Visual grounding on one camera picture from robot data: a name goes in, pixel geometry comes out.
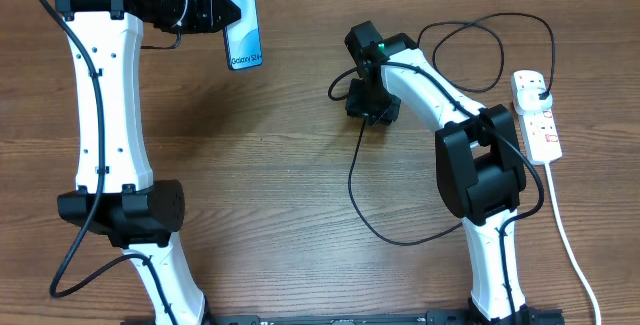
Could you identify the white power strip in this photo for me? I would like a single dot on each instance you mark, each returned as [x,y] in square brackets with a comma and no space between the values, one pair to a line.
[538,130]

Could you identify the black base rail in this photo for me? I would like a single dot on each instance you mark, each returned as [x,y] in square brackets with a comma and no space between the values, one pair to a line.
[431,317]

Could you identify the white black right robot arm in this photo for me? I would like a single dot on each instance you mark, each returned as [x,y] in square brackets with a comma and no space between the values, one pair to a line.
[480,170]

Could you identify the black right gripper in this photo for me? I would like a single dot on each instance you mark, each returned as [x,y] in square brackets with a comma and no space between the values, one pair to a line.
[358,108]

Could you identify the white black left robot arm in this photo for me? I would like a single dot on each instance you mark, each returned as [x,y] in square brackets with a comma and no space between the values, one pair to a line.
[116,194]

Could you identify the white charger adapter plug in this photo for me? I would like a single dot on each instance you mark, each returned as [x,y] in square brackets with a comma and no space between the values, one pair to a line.
[529,101]

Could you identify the blue smartphone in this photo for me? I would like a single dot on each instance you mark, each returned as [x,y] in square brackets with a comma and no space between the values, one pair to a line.
[242,38]

